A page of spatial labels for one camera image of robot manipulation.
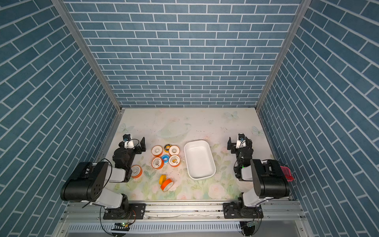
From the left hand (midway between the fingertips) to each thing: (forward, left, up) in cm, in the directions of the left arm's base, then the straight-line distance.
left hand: (139, 137), depth 89 cm
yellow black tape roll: (-1, -15, -10) cm, 18 cm away
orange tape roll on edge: (-26, -19, -5) cm, 33 cm away
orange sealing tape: (-18, 0, -9) cm, 20 cm away
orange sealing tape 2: (-3, -9, -10) cm, 14 cm away
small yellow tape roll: (-22, -16, -7) cm, 28 cm away
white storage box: (-9, -38, -10) cm, 40 cm away
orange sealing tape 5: (-10, -21, -9) cm, 26 cm away
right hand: (0, -62, 0) cm, 62 cm away
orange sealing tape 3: (-4, -21, -9) cm, 23 cm away
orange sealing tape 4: (-12, -11, -9) cm, 19 cm away
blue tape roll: (-9, -16, -10) cm, 21 cm away
